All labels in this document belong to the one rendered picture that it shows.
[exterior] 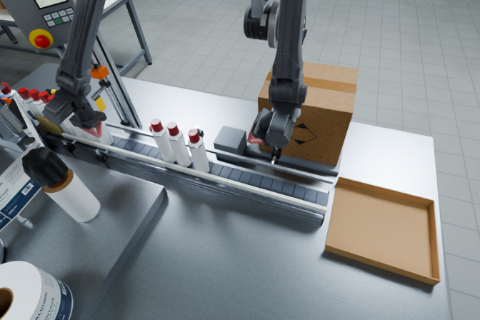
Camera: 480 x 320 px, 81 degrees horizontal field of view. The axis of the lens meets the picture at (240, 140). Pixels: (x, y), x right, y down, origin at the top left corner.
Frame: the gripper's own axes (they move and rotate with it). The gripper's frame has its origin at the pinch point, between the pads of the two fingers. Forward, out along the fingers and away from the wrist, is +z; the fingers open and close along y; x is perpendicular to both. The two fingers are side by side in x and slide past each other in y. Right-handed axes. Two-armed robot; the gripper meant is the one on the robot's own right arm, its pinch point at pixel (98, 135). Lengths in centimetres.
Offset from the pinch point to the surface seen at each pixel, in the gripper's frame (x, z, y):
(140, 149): 7.1, 13.6, 7.4
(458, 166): 118, 103, 169
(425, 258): -1, 20, 110
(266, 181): 8, 14, 59
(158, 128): 5.1, -4.5, 23.3
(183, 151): 5.1, 5.0, 30.4
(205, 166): 4.1, 9.3, 38.3
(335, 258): -9, 20, 86
